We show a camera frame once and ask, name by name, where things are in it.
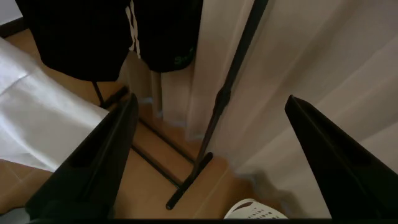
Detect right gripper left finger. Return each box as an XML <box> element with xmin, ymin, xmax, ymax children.
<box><xmin>24</xmin><ymin>92</ymin><xmax>140</xmax><ymax>220</ymax></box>

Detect white laundry basket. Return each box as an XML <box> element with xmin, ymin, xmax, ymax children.
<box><xmin>223</xmin><ymin>198</ymin><xmax>289</xmax><ymax>220</ymax></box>

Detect black shorts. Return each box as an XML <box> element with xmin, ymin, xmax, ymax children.
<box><xmin>14</xmin><ymin>0</ymin><xmax>205</xmax><ymax>83</ymax></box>

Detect black clothes rack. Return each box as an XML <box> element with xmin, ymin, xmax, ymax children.
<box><xmin>91</xmin><ymin>0</ymin><xmax>270</xmax><ymax>212</ymax></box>

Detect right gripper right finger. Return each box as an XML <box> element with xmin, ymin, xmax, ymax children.
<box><xmin>284</xmin><ymin>94</ymin><xmax>398</xmax><ymax>219</ymax></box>

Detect white garment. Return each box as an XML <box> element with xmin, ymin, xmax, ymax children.
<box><xmin>0</xmin><ymin>37</ymin><xmax>110</xmax><ymax>173</ymax></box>

